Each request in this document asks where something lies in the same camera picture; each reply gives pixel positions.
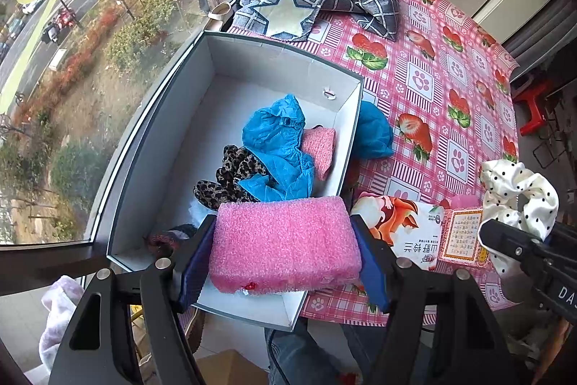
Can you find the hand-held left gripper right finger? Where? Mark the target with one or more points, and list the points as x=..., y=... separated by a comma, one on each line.
x=372, y=267

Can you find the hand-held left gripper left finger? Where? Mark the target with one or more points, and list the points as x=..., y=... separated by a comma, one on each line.
x=196, y=267

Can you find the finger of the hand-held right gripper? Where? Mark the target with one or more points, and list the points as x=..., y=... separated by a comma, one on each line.
x=505, y=243

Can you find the white polka dot scrunchie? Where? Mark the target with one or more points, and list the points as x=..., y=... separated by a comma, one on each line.
x=518, y=191

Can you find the large pink foam block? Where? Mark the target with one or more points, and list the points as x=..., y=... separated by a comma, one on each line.
x=284, y=245

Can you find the leopard print scrunchie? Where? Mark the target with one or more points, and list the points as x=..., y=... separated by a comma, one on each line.
x=234, y=173

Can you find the pink knitted sock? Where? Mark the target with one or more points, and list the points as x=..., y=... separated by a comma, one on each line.
x=320, y=150

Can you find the blue disposable cap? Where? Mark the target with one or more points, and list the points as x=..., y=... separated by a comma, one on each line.
x=275, y=141
x=372, y=132

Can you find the cardboard storage box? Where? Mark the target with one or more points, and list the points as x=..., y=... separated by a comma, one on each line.
x=252, y=64

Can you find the yellow card with red border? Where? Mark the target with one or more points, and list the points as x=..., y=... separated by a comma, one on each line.
x=462, y=234

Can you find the flower printed packet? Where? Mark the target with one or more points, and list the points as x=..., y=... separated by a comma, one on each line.
x=396, y=227

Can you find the brown cardboard box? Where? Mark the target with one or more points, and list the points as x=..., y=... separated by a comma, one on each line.
x=230, y=369

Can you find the person's jeans leg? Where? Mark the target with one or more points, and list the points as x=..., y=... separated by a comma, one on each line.
x=306, y=358

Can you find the red plastic stool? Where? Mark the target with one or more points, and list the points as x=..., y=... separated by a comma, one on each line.
x=534, y=105

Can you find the pale fluffy cloth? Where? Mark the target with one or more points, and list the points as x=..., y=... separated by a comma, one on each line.
x=58, y=313

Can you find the pink strawberry printed tablecloth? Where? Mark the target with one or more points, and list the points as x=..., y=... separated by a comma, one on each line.
x=432, y=51

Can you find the beige shoe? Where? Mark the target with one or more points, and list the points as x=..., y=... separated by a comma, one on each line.
x=220, y=12

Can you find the denim cloth with star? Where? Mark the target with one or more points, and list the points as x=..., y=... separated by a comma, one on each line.
x=279, y=6

